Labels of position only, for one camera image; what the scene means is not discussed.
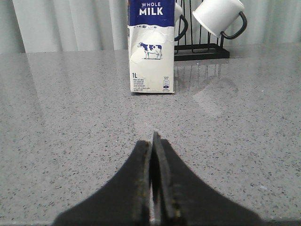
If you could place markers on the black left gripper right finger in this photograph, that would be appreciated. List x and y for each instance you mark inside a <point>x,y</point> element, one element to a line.
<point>181,198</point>

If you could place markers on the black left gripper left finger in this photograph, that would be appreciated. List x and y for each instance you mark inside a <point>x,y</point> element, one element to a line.
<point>123,201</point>

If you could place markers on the blue white milk carton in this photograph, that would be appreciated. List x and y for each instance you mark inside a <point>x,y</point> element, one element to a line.
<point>150,30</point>

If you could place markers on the white enamel mug right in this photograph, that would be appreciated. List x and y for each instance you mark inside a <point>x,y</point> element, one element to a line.
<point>217,15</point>

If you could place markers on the white enamel mug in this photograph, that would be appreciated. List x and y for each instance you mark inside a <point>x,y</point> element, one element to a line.
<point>178,15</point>
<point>217,15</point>

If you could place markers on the white enamel mug left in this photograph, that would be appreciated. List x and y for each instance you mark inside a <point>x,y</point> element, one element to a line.
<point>178,15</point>

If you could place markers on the black wire mug rack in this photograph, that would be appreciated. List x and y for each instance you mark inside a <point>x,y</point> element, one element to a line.
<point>197,43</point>

